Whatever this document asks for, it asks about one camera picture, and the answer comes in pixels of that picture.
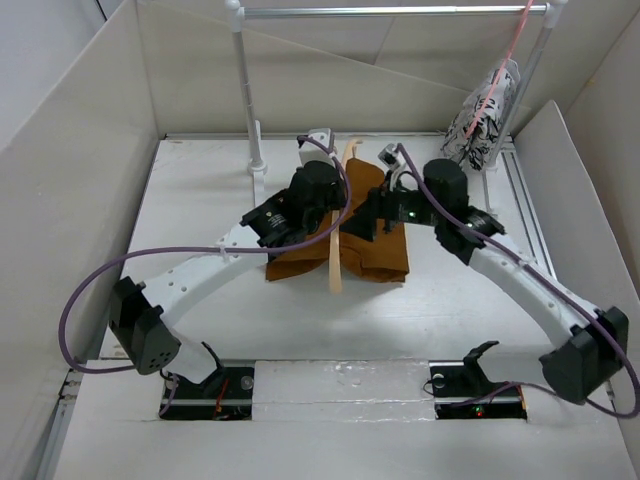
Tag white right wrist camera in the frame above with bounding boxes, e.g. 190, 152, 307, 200
378, 143, 406, 192

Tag beige wooden hanger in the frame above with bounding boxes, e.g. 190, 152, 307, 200
328, 138, 362, 294

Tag pink hanger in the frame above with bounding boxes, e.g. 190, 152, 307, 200
462, 0, 537, 141

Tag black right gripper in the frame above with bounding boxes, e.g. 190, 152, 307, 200
339, 169, 445, 241

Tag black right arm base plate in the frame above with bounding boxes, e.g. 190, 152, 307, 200
422, 340, 528, 421

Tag white black printed garment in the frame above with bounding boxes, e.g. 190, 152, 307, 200
441, 59, 521, 171

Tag aluminium frame rail left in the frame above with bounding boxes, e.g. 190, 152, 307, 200
32, 138, 162, 480

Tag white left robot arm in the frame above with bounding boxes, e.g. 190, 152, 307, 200
109, 160, 352, 397

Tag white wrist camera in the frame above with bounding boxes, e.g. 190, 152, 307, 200
298, 128, 335, 166
378, 143, 406, 192

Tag white metal clothes rack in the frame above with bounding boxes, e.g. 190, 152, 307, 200
225, 1, 567, 205

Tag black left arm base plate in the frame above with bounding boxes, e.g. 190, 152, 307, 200
159, 361, 255, 421

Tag aluminium frame rail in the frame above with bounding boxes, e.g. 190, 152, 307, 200
32, 138, 162, 480
501, 144, 612, 401

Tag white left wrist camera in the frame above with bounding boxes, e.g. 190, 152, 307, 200
298, 128, 335, 166

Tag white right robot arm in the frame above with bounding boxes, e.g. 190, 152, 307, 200
341, 155, 629, 405

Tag aluminium frame rail right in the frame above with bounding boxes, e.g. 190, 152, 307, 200
501, 144, 612, 401

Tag brown trousers with striped trim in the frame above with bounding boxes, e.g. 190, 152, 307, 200
265, 158, 410, 283

